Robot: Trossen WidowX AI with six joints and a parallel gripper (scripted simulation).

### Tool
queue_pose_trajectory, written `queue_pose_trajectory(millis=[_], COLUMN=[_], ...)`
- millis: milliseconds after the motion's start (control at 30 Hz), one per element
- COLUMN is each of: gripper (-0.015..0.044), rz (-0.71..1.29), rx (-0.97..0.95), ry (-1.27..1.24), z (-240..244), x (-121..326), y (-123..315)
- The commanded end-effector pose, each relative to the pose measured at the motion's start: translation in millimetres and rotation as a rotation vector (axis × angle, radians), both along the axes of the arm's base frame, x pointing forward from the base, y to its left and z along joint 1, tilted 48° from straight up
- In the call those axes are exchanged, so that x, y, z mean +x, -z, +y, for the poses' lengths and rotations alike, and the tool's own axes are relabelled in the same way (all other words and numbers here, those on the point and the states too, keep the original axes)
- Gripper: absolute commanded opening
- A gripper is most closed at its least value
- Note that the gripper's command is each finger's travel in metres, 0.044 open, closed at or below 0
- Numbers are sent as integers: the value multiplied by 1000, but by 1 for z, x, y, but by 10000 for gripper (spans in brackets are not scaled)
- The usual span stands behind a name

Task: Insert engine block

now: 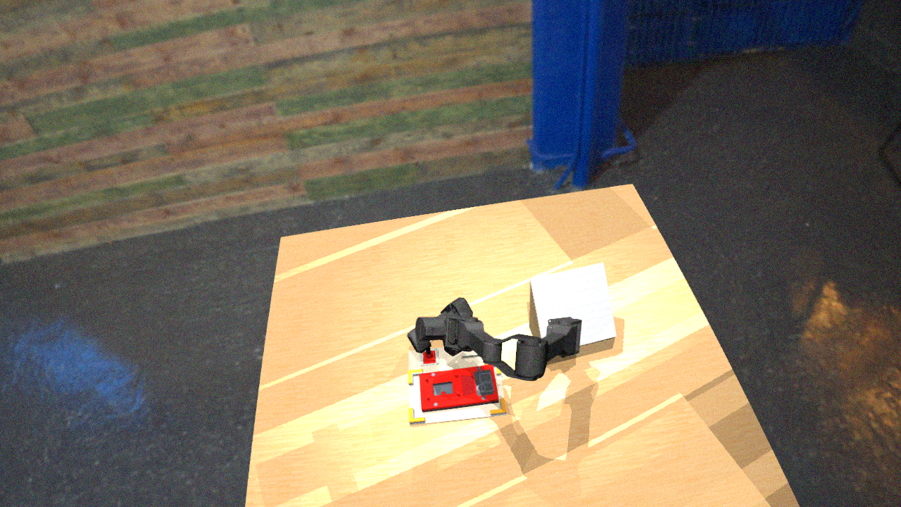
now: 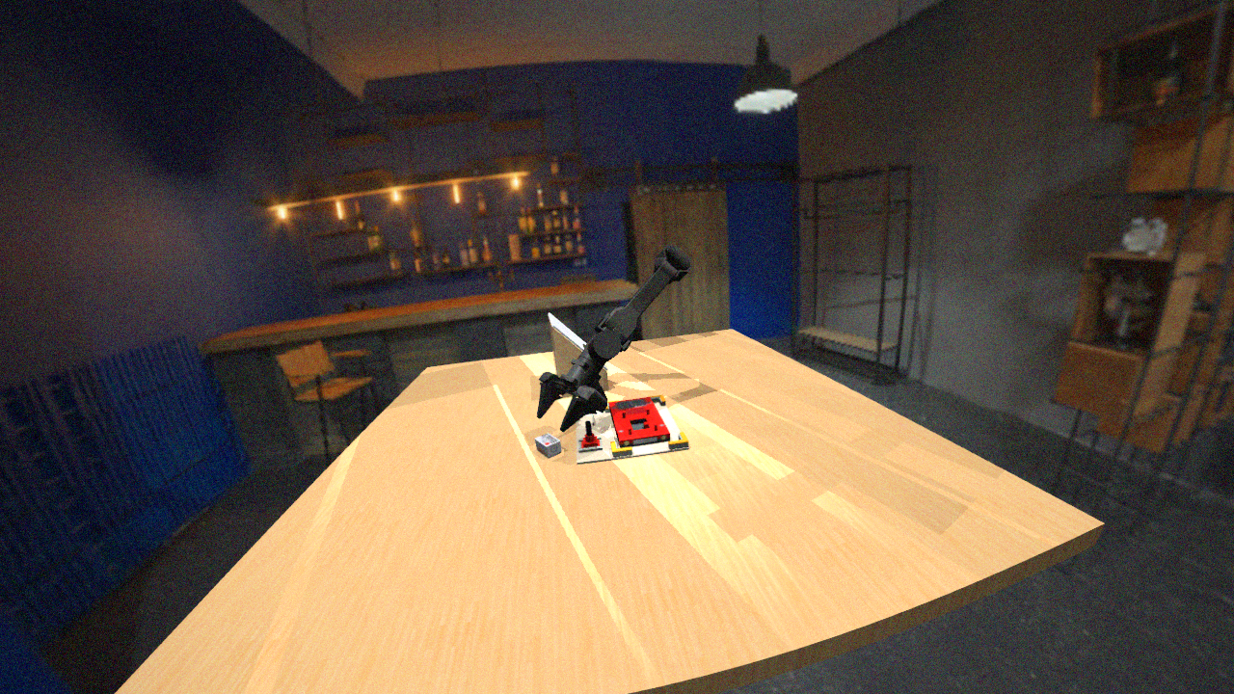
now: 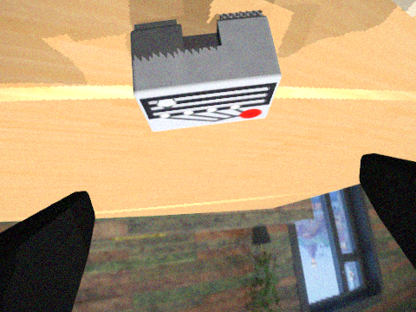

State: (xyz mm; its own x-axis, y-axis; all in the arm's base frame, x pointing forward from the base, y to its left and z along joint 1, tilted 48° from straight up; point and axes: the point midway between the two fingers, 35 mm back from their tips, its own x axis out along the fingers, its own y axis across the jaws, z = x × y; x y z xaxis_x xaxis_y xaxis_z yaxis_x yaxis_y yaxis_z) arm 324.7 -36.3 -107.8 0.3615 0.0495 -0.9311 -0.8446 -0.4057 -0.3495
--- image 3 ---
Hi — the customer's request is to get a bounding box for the grey block with slot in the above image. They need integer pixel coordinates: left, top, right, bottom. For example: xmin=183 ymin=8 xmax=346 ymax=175
xmin=129 ymin=10 xmax=282 ymax=132

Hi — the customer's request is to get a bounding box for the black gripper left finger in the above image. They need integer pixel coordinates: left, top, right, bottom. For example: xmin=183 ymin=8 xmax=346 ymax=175
xmin=0 ymin=191 xmax=96 ymax=312

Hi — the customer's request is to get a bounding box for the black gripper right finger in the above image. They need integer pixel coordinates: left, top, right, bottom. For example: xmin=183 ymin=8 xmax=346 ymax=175
xmin=360 ymin=153 xmax=416 ymax=269

